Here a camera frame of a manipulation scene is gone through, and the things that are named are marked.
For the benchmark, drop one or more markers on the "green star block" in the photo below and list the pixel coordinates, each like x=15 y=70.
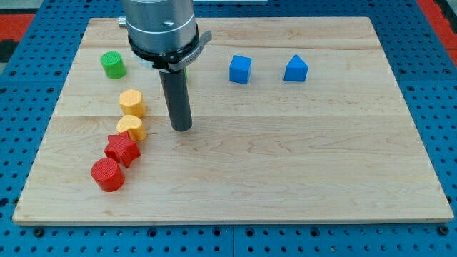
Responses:
x=186 y=74

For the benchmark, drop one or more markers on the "green cylinder block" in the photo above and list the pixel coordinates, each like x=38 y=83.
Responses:
x=113 y=65

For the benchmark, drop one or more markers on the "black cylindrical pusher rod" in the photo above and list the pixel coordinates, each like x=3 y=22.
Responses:
x=177 y=99

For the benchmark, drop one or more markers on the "red star block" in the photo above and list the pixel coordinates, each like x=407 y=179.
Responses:
x=122 y=149

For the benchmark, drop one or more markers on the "light wooden board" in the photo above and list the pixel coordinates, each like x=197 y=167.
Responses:
x=339 y=148

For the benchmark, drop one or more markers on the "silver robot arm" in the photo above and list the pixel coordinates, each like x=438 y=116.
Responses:
x=164 y=34

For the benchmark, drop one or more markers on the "yellow heart block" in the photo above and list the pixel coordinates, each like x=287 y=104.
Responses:
x=133 y=125

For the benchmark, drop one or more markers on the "blue cube block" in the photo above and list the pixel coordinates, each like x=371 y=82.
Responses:
x=240 y=69

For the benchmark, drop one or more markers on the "red cylinder block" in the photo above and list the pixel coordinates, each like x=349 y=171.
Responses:
x=107 y=174

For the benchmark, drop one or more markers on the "blue triangular prism block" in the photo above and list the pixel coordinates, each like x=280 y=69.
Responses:
x=296 y=69

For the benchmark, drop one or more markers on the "yellow hexagon block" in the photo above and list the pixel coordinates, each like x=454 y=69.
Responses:
x=132 y=103

